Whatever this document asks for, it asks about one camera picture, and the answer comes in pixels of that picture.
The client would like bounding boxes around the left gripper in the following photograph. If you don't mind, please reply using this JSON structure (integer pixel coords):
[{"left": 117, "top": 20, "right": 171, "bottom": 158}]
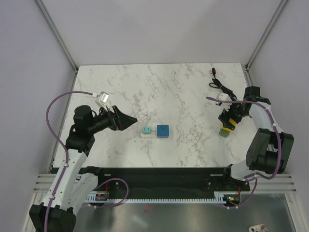
[{"left": 88, "top": 105, "right": 137, "bottom": 134}]

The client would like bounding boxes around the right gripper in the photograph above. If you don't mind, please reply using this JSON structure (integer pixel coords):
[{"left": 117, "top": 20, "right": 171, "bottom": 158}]
[{"left": 218, "top": 96, "right": 250, "bottom": 131}]

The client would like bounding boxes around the yellow cube socket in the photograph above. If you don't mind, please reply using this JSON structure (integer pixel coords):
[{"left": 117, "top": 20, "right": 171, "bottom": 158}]
[{"left": 227, "top": 118, "right": 237, "bottom": 131}]

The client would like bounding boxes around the green power strip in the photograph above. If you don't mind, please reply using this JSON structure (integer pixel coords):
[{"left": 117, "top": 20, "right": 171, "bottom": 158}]
[{"left": 219, "top": 127, "right": 232, "bottom": 138}]

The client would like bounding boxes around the teal usb charger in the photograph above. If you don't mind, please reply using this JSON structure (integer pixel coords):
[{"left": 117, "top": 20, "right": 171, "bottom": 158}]
[{"left": 142, "top": 127, "right": 151, "bottom": 134}]

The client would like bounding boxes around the white triangular power strip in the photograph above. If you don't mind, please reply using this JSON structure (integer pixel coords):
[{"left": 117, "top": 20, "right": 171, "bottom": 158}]
[{"left": 140, "top": 116, "right": 161, "bottom": 139}]

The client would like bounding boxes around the blue cube socket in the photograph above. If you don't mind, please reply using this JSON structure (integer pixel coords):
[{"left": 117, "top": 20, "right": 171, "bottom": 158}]
[{"left": 156, "top": 124, "right": 169, "bottom": 138}]

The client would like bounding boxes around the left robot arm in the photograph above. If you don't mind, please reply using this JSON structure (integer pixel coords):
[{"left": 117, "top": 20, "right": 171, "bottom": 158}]
[{"left": 29, "top": 105, "right": 138, "bottom": 232}]

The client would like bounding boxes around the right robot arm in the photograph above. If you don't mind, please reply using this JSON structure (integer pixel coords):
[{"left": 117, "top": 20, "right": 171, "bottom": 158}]
[{"left": 217, "top": 86, "right": 294, "bottom": 190}]

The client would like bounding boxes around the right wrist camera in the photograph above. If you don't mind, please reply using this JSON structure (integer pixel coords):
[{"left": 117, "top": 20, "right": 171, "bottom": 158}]
[{"left": 216, "top": 93, "right": 232, "bottom": 111}]

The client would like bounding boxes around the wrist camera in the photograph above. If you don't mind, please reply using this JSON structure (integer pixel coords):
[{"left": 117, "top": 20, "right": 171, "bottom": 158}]
[
  {"left": 216, "top": 93, "right": 232, "bottom": 111},
  {"left": 93, "top": 91, "right": 109, "bottom": 108}
]

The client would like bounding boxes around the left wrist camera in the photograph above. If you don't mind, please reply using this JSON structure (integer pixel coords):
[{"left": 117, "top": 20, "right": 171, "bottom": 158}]
[{"left": 93, "top": 91, "right": 109, "bottom": 108}]

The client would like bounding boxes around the black power cord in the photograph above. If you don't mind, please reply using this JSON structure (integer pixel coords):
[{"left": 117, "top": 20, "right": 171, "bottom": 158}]
[{"left": 209, "top": 67, "right": 239, "bottom": 100}]

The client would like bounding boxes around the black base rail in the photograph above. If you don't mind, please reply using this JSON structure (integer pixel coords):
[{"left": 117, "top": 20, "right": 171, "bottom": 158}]
[{"left": 79, "top": 166, "right": 250, "bottom": 199}]

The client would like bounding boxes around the white cable duct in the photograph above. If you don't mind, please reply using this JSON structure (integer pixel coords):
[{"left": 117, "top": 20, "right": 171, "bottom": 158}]
[{"left": 84, "top": 192, "right": 241, "bottom": 204}]

